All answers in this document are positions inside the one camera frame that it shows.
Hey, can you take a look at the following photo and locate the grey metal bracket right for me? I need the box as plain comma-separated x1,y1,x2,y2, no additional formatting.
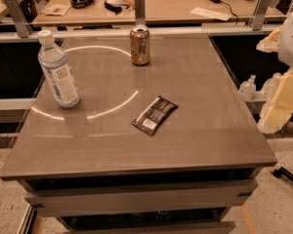
249,0,271,31

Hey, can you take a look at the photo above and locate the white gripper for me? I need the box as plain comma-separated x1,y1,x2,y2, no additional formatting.
256,12,293,135

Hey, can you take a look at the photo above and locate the grey drawer cabinet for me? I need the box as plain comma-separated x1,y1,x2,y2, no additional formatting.
18,168,263,234

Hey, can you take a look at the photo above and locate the white paper sheet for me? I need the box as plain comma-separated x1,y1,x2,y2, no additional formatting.
190,7,230,21

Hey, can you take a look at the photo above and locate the clear plastic water bottle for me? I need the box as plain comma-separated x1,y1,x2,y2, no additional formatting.
37,30,80,108

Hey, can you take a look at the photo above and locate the grey metal bracket left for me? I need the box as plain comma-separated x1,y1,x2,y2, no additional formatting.
4,0,31,38

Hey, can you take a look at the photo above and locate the small clear bottle on shelf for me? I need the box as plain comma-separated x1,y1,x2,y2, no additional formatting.
239,75,256,101

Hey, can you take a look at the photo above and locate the grey metal bracket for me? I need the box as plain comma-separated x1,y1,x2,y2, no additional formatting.
249,0,271,31
4,0,31,38
134,0,146,24

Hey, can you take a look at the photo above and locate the gold soda can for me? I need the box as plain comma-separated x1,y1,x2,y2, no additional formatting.
130,24,149,66

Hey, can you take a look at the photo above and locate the printed paper card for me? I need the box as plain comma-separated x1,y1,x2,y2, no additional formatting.
44,4,70,16

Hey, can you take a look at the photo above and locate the grey metal bracket middle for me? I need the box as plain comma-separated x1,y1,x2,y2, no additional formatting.
134,0,146,24

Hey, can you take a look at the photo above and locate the black rxbar chocolate wrapper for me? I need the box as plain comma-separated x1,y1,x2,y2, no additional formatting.
132,97,178,137

